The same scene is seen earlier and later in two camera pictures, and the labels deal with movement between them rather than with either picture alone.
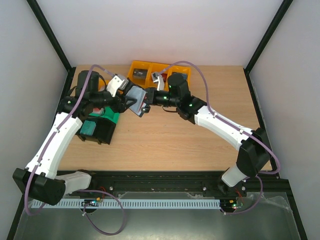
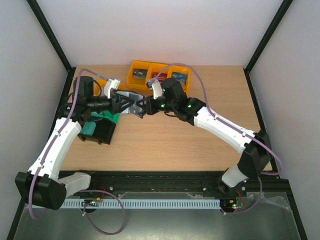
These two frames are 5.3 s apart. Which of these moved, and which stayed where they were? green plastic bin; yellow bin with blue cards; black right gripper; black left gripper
Moved: black right gripper
Stayed: green plastic bin; black left gripper; yellow bin with blue cards
